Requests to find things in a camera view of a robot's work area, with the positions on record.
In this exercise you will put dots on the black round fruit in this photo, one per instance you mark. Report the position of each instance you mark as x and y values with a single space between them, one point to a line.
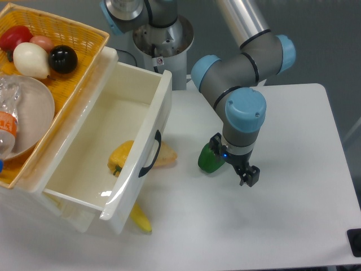
63 59

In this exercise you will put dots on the pink round fruit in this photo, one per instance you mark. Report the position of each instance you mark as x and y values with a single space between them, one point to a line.
44 42

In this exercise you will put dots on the white drawer cabinet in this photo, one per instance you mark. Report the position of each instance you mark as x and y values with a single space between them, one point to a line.
66 175

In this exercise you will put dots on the clear plastic bottle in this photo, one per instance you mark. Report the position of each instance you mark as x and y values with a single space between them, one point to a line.
10 94

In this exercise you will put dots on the toast bread slice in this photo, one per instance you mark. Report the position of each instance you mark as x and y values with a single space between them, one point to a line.
167 155

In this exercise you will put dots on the yellow bell pepper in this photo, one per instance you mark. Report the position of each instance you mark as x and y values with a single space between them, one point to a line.
117 158

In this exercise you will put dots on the beige bowl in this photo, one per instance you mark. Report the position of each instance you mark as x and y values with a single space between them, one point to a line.
36 110

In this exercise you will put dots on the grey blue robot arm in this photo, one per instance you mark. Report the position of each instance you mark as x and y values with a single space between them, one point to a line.
228 86

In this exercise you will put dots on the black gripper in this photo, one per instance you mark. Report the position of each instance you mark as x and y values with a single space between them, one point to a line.
237 157

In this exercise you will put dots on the yellow banana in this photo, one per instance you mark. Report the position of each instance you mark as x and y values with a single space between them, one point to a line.
140 218

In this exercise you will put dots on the green bell pepper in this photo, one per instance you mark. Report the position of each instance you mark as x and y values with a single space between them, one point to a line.
208 160

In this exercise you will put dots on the black corner device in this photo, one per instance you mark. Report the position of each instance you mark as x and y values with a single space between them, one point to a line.
354 237

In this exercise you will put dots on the red bell pepper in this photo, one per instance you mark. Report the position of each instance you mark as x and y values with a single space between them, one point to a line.
15 36

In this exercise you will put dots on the orange wicker basket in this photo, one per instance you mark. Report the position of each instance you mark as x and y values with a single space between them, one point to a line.
87 42

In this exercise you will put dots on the black top drawer handle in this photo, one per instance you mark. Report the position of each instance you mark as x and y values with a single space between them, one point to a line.
144 170

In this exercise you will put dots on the white pear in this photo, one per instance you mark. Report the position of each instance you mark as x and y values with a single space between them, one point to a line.
31 60

